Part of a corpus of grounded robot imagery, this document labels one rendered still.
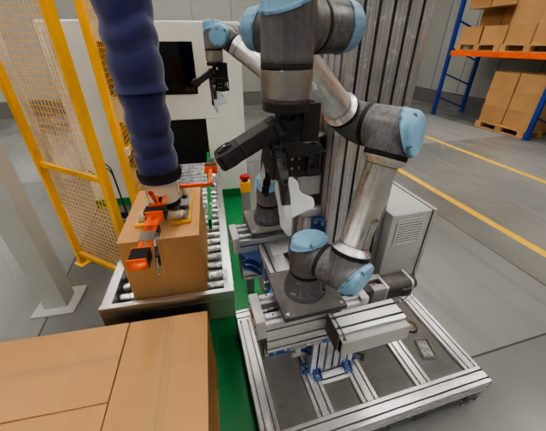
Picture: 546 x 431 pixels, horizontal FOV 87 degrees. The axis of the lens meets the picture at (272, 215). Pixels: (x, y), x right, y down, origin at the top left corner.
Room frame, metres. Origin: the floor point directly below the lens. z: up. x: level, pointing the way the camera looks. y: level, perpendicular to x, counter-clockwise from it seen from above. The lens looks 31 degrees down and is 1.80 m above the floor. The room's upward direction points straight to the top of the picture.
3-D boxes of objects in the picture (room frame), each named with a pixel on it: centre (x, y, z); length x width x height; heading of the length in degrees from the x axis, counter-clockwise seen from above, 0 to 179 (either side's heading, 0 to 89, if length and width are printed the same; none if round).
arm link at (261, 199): (1.24, 0.02, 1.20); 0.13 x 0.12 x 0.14; 166
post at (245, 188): (1.77, 0.18, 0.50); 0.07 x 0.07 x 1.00; 11
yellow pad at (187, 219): (1.48, 0.52, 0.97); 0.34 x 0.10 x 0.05; 10
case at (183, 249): (1.47, 0.63, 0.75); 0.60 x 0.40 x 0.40; 11
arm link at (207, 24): (1.43, 0.25, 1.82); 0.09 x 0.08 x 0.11; 76
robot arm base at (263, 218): (1.23, 0.02, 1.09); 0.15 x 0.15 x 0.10
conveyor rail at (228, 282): (2.32, 0.47, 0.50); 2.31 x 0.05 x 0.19; 11
